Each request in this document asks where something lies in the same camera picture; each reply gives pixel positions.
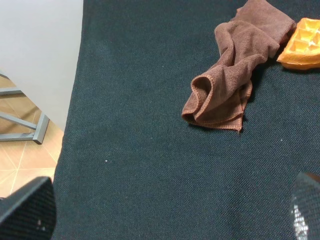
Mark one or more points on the orange waffle wedge toy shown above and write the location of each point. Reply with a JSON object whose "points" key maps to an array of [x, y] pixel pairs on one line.
{"points": [[302, 51]]}

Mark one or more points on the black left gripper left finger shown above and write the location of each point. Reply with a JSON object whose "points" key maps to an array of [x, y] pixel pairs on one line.
{"points": [[30, 212]]}

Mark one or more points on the black table cloth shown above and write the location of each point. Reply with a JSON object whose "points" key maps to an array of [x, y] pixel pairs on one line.
{"points": [[131, 168]]}

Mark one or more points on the brown crumpled cloth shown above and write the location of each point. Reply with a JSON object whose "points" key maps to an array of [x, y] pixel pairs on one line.
{"points": [[220, 94]]}

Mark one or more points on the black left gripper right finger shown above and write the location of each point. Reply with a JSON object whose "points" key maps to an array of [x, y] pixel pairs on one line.
{"points": [[305, 207]]}

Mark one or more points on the grey metal frame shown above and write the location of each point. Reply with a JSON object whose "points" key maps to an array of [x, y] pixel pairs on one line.
{"points": [[20, 119]]}

